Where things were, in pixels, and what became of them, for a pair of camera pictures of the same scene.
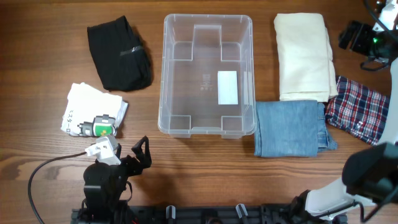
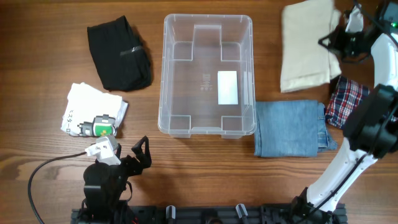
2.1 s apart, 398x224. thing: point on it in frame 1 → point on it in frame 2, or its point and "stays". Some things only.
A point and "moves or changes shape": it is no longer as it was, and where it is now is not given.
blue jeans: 291,129 stays
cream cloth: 306,68 moves or changes shape
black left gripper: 137,168 stays
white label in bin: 227,89 stays
